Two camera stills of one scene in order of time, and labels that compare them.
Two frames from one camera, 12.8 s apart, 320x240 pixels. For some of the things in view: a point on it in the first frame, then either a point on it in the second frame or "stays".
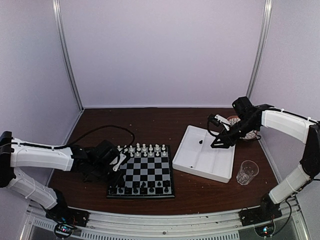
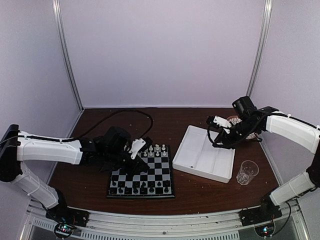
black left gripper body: x=113 y=181 -> x=129 y=170
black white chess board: x=147 y=173 stays
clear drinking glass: x=248 y=170 stays
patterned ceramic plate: x=251 y=135 stays
